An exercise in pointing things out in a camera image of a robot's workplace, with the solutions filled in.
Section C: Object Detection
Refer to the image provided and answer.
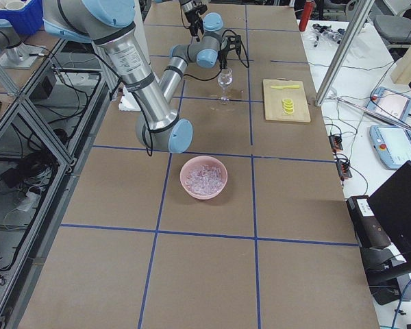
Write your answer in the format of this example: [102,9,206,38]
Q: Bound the blue teach pendant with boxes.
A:
[366,87,411,121]
[369,125,411,170]

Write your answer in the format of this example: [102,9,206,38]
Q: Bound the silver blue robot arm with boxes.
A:
[42,1,224,154]
[179,0,208,42]

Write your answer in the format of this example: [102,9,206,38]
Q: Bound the yellow plastic knife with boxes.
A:
[270,84,301,90]

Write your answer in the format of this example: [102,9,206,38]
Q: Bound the blue storage bin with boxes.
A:
[0,1,43,36]

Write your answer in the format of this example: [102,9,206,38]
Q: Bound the lemon slice leftmost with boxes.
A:
[283,108,295,115]

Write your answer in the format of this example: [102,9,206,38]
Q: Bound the clear ice cube pile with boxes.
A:
[183,164,224,195]

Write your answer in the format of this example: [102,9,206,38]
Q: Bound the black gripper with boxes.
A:
[184,3,208,37]
[219,45,227,70]

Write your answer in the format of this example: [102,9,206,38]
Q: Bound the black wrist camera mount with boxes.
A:
[221,29,250,69]

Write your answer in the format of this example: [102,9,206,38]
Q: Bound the aluminium frame post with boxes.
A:
[314,0,375,107]

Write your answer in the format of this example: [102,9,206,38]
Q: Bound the pink plastic bowl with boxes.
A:
[179,156,228,200]

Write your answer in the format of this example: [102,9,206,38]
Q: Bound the black laptop monitor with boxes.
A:
[368,161,411,261]

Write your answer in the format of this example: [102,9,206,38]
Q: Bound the far blue teach pendant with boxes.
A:
[366,87,411,121]

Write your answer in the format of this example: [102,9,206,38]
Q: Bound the bamboo cutting board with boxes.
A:
[262,79,311,123]

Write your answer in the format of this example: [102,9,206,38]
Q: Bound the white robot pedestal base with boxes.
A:
[119,84,140,112]

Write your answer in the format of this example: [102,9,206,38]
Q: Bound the near blue teach pendant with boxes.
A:
[369,125,411,170]

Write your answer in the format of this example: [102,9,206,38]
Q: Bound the black box device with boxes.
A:
[346,195,391,249]

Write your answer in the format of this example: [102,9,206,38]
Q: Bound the grey office chair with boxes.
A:
[373,1,411,47]

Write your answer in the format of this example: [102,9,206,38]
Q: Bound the clear wine glass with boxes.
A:
[217,68,233,104]

